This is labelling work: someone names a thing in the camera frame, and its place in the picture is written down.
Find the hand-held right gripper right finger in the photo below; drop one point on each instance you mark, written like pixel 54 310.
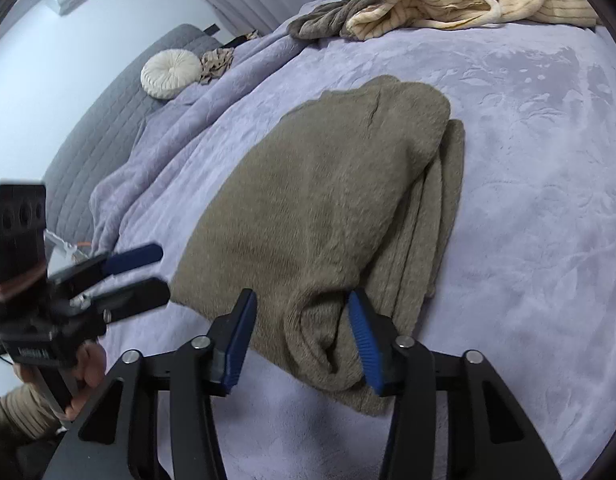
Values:
pixel 366 345

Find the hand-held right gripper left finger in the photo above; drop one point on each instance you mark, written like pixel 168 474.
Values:
pixel 239 342

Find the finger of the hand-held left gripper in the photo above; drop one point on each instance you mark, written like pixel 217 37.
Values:
pixel 138 296
pixel 135 256

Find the olive knit sweater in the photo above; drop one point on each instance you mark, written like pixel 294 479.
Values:
pixel 328 195

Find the person's left forearm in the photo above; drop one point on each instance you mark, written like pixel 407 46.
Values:
pixel 23 410

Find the person's left hand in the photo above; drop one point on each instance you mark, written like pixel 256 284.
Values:
pixel 94 365

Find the grey quilted headboard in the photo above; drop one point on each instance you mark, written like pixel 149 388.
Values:
pixel 113 110

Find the white round pleated pillow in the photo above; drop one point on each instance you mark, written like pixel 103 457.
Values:
pixel 170 74

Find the beige patterned crumpled cloth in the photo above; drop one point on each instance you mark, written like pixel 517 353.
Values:
pixel 215 65

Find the lavender plush blanket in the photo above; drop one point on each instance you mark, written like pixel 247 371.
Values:
pixel 527 210

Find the grey fuzzy garment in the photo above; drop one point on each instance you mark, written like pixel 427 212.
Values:
pixel 328 17

